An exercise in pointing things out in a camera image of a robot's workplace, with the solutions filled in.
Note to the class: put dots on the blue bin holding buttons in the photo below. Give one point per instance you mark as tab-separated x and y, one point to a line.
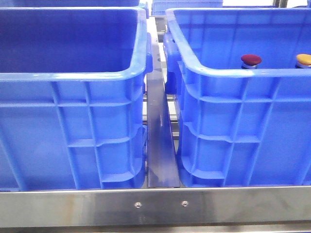
71	97

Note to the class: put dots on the yellow button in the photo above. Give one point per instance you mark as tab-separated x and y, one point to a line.
303	61

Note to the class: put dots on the blue crates in background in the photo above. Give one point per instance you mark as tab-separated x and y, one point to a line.
160	6

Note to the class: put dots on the blue bin behind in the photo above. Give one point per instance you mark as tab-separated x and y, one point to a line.
75	3

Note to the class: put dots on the metal rack frame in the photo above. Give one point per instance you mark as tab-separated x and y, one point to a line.
162	199

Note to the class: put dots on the red button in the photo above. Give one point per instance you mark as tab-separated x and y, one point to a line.
250	61

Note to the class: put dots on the blue empty target bin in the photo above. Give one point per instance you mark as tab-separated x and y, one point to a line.
241	127

